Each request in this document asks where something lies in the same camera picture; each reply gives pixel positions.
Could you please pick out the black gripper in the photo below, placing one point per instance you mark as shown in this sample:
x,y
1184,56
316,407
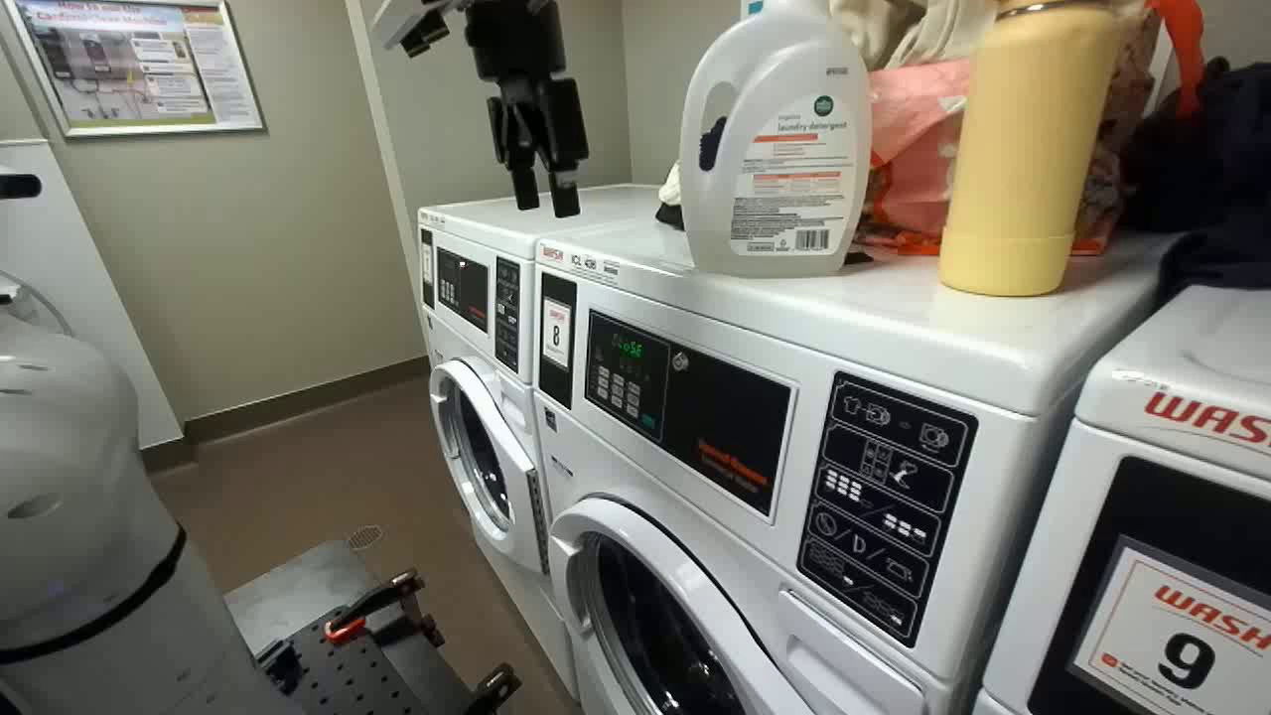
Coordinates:
x,y
521,54

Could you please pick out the small white washing machine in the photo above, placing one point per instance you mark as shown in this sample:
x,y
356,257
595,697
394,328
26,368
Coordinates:
x,y
462,240

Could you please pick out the white washing machine, black panels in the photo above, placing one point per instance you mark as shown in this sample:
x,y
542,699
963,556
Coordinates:
x,y
875,331

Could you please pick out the pink plastic bag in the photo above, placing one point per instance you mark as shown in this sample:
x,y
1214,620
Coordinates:
x,y
916,143

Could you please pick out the white washing machine number nine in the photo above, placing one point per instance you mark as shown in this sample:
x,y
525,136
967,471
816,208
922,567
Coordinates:
x,y
1165,384

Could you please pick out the white detergent bottle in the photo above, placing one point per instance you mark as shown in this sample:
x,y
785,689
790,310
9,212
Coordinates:
x,y
775,143

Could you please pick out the round door of small washer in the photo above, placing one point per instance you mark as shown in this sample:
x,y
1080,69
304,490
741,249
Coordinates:
x,y
495,438

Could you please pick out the round door of large washer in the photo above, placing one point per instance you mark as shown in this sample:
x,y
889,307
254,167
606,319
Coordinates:
x,y
689,581

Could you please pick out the yellow cylindrical bottle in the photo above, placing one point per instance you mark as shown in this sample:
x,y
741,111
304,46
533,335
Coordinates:
x,y
1027,143

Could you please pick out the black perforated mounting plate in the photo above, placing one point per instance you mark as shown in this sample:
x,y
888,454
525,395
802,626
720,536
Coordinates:
x,y
342,682

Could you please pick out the dark navy garment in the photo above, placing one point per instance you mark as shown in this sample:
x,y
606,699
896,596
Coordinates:
x,y
1214,162

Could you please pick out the framed wall poster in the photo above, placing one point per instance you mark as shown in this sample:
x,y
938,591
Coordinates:
x,y
131,60

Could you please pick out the grey metal base plate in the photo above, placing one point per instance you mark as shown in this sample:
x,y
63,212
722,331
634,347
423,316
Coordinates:
x,y
297,581

